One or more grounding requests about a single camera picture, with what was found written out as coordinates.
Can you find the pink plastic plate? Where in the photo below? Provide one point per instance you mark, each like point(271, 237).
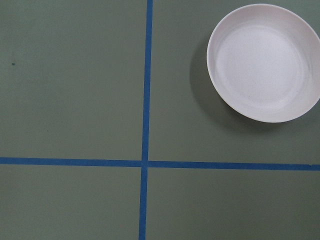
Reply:
point(264, 62)

